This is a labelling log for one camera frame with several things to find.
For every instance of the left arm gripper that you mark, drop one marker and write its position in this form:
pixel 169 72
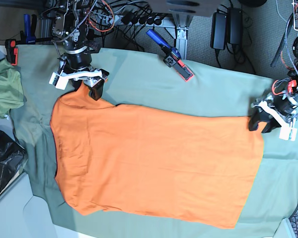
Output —
pixel 275 110

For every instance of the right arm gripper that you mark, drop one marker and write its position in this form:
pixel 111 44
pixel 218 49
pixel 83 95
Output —
pixel 79 69

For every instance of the orange T-shirt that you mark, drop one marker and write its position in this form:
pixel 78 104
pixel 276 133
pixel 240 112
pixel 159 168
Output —
pixel 146 161

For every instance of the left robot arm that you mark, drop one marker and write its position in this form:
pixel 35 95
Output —
pixel 288 45

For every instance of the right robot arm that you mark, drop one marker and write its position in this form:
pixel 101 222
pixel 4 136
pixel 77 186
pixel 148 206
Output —
pixel 74 49

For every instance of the blue clamp at left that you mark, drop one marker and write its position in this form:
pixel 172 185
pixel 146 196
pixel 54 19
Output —
pixel 27 37

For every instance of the blue clamp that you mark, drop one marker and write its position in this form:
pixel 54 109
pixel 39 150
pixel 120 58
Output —
pixel 172 56
pixel 27 37

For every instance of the olive green garment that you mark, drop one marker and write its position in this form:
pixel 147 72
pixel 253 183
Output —
pixel 11 91

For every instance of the blue clamp at centre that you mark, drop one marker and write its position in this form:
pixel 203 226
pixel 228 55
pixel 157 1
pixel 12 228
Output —
pixel 172 56

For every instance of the black power brick pair left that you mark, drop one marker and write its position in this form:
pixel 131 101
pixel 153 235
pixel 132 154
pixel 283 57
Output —
pixel 218 33

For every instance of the black power brick pair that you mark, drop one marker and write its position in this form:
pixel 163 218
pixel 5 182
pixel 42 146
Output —
pixel 218 33
pixel 234 26

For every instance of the black plastic bag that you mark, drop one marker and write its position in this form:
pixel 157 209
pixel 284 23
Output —
pixel 11 158

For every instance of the black power brick pair right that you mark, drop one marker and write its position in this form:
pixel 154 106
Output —
pixel 234 26

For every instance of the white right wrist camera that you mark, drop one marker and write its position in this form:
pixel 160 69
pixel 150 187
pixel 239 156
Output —
pixel 60 81

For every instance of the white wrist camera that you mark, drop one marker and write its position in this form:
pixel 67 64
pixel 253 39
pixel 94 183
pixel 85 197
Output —
pixel 60 81
pixel 288 133

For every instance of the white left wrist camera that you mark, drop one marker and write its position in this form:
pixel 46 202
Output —
pixel 288 133

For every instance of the aluminium frame post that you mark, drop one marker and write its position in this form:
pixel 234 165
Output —
pixel 182 24

